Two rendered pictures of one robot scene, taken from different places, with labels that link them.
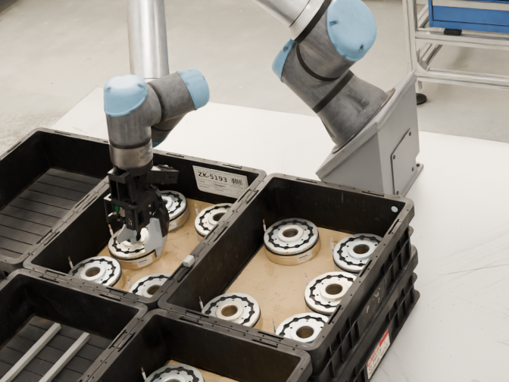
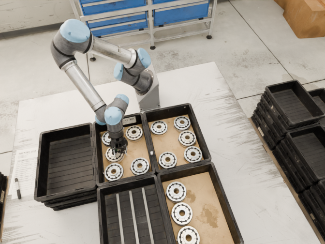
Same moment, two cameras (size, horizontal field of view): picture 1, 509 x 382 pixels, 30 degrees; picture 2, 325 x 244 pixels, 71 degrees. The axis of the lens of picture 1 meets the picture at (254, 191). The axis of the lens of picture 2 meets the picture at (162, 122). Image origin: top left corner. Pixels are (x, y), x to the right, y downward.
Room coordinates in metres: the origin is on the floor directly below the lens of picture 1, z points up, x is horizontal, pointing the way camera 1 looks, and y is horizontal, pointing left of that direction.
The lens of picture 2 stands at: (0.86, 0.49, 2.02)
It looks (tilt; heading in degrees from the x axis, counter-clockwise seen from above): 56 degrees down; 313
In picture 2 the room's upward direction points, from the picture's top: 3 degrees counter-clockwise
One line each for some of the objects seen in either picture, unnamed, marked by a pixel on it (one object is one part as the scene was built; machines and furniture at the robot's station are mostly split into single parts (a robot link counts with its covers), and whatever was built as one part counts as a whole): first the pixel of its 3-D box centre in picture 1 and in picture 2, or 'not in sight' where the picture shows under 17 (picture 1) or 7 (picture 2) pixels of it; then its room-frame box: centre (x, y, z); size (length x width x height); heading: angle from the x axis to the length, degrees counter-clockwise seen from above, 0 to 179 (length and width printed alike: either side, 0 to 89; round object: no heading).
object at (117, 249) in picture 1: (134, 240); (114, 153); (1.47, 0.24, 0.86); 0.10 x 0.10 x 0.01
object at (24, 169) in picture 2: not in sight; (30, 169); (1.88, 0.63, 0.70); 0.33 x 0.23 x 0.01; 145
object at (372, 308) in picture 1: (295, 278); (174, 139); (1.26, -0.04, 0.87); 0.40 x 0.30 x 0.11; 144
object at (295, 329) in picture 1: (304, 333); (193, 154); (1.13, -0.04, 0.86); 0.05 x 0.05 x 0.01
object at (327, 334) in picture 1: (291, 255); (174, 135); (1.26, -0.04, 0.92); 0.40 x 0.30 x 0.02; 144
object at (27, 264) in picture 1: (149, 221); (122, 146); (1.44, 0.20, 0.92); 0.40 x 0.30 x 0.02; 144
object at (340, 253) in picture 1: (361, 252); (182, 122); (1.31, -0.17, 0.86); 0.10 x 0.10 x 0.01
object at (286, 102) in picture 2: not in sight; (283, 116); (0.85, -1.06, 0.37); 0.40 x 0.30 x 0.45; 145
